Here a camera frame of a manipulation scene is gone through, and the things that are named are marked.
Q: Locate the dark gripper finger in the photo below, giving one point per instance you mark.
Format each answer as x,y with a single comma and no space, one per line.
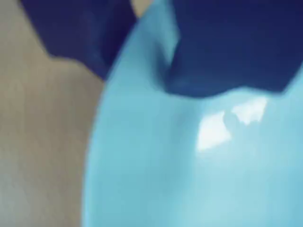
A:
75,30
236,52

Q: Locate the light blue plate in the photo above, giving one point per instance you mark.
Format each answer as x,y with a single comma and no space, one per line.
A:
180,160

